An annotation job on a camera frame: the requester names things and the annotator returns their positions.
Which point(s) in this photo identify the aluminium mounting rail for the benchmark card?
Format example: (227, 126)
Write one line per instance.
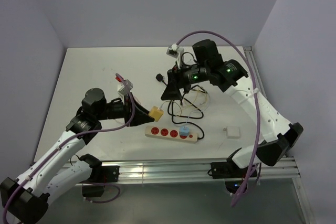
(165, 171)

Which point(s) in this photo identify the yellow charger plug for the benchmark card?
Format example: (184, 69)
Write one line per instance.
(156, 113)

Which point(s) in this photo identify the white charger adapter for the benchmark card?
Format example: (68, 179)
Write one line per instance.
(232, 132)

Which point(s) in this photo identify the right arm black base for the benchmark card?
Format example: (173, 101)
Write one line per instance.
(228, 170)

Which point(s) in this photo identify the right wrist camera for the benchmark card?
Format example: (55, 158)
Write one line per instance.
(176, 52)

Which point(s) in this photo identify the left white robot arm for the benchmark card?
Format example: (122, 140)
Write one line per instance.
(29, 195)

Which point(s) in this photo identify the beige power strip red sockets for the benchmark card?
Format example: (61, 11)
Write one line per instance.
(170, 134)

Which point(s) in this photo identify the blue charger plug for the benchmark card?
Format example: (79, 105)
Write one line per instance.
(184, 131)

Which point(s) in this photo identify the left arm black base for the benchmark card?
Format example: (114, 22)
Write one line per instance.
(100, 177)

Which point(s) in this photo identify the right side aluminium rail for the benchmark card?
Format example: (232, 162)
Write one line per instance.
(251, 59)

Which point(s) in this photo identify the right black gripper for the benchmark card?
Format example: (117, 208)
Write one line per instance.
(176, 80)

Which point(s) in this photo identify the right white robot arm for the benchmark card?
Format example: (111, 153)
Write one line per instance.
(275, 135)

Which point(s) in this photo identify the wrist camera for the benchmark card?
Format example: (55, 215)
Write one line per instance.
(176, 52)
(124, 86)

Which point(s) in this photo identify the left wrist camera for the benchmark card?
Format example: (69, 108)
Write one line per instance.
(124, 86)

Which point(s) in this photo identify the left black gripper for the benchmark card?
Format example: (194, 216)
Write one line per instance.
(140, 115)

